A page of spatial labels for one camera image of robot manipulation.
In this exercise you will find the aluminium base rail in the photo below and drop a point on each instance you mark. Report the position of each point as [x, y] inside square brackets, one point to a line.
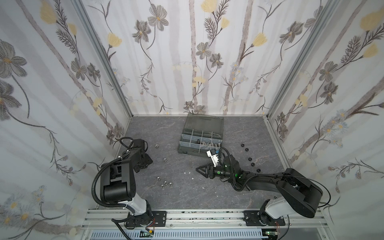
[198, 219]

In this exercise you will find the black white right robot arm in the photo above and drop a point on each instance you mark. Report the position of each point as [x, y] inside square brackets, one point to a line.
[299, 195]

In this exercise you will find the silver nut cluster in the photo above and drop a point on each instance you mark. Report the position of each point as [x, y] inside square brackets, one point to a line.
[164, 183]

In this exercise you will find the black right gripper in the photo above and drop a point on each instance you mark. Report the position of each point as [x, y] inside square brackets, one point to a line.
[211, 172]

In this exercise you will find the white slotted cable duct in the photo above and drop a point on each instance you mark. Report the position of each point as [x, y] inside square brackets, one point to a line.
[202, 234]

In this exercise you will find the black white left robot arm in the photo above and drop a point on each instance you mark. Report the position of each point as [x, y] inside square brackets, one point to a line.
[114, 186]

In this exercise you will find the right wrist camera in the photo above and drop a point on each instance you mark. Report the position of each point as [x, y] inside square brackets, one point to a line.
[214, 155]

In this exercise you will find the green compartment organizer box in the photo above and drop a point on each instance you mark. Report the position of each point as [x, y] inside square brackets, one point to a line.
[201, 133]

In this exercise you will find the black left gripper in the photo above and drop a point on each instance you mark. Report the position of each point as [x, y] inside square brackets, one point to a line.
[148, 160]

